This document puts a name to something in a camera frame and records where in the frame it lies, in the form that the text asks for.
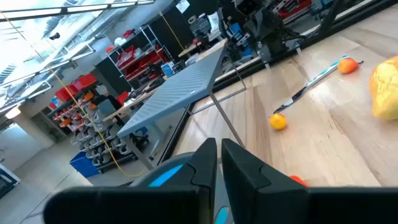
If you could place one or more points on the yellow wrinkled melon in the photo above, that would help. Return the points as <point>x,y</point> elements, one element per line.
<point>385,90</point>

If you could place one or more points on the small red orange fruit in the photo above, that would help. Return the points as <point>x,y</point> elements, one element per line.
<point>298,180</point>

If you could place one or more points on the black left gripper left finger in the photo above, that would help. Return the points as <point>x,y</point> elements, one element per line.
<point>205,174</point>

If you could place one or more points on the blue floor bin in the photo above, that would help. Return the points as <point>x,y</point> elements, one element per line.
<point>84,165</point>

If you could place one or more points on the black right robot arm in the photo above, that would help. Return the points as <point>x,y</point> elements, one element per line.
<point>264,28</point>

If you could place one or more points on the grey perforated metal shelf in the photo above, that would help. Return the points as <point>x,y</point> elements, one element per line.
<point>174,90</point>

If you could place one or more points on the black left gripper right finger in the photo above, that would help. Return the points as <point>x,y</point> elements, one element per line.
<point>248,193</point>

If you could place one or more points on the black overhead frame bar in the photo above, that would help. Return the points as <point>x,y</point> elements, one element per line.
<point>62,10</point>

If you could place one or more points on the blue white box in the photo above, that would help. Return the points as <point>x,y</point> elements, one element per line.
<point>168,68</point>

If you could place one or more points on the small wooden desk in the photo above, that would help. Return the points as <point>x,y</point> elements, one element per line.
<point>189,48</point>

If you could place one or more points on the orange red toy pear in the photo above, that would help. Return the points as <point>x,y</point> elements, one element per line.
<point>347,65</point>

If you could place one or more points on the parts bin rack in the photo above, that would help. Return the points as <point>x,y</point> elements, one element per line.
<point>93,137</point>

